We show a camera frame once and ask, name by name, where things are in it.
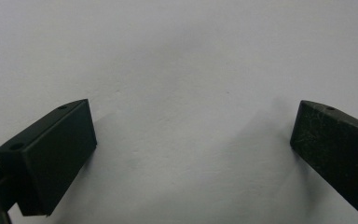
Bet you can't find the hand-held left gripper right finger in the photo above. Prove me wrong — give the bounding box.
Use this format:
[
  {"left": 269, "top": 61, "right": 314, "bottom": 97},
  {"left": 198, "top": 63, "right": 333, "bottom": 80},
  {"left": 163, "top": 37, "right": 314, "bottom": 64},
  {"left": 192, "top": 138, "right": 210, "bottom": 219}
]
[{"left": 289, "top": 99, "right": 358, "bottom": 216}]

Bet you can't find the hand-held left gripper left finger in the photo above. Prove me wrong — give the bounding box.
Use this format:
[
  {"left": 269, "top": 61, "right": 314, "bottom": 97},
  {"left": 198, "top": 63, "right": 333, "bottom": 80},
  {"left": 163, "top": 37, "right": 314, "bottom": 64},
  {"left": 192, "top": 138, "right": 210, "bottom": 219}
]
[{"left": 0, "top": 98, "right": 98, "bottom": 217}]

